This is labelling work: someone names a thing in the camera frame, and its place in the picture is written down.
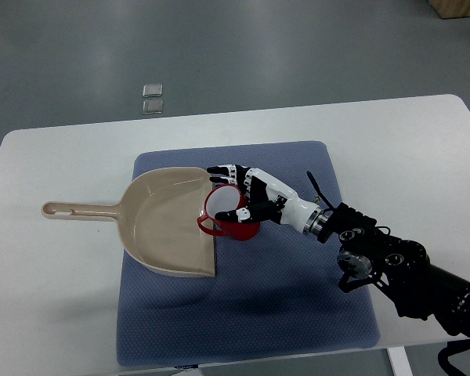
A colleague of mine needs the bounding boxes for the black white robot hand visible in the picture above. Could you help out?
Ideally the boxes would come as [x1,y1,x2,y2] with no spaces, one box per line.
[207,164,320,233]

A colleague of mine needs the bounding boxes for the red mug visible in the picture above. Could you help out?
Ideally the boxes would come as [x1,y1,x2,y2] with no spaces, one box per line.
[197,184,260,241]

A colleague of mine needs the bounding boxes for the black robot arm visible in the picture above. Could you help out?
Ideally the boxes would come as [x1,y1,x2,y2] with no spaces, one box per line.
[305,191,470,375]

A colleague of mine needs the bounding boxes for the beige plastic dustpan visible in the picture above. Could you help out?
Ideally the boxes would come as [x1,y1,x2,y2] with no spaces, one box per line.
[42,167,216,277]

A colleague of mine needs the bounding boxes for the blue textured mat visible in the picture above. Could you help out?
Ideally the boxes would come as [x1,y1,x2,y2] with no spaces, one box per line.
[116,140,380,367]

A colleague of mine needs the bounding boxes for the lower metal floor plate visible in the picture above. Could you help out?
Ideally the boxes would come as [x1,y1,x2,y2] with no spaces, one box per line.
[142,99,164,114]

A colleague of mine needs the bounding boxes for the metal floor plate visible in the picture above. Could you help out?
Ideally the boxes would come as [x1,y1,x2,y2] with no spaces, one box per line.
[142,84,163,98]
[142,99,164,114]

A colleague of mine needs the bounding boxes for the upper metal floor plate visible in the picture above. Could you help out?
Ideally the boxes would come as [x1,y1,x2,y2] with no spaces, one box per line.
[142,84,163,98]

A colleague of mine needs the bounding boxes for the white table leg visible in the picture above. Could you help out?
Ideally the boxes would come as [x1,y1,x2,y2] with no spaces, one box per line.
[387,346,413,376]

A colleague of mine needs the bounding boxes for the wooden box corner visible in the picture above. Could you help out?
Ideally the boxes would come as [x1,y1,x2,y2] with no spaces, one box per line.
[428,0,470,20]

